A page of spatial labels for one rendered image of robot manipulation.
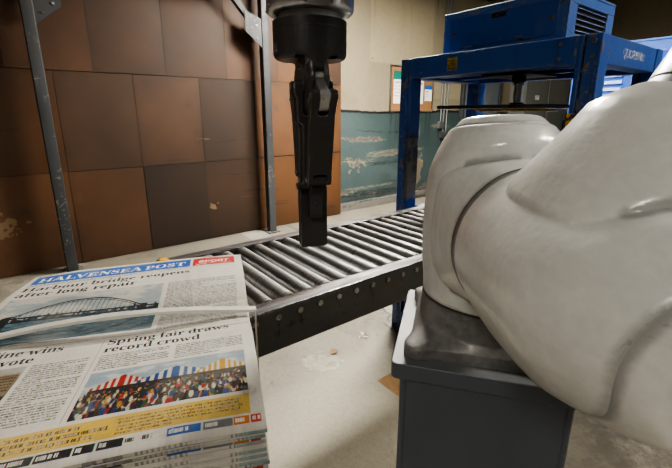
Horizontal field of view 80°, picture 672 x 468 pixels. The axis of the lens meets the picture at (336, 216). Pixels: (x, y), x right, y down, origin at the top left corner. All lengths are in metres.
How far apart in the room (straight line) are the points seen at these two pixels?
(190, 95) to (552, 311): 4.05
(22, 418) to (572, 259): 0.39
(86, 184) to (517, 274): 3.89
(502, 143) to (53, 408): 0.45
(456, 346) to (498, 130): 0.24
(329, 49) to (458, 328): 0.33
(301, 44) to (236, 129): 3.95
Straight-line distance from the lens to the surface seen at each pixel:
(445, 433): 0.56
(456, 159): 0.45
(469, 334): 0.50
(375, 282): 1.24
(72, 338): 0.49
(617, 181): 0.28
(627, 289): 0.24
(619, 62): 1.95
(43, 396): 0.42
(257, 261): 1.37
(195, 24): 4.29
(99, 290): 0.59
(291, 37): 0.41
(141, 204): 4.13
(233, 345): 0.41
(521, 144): 0.44
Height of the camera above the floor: 1.28
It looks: 14 degrees down
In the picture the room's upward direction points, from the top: straight up
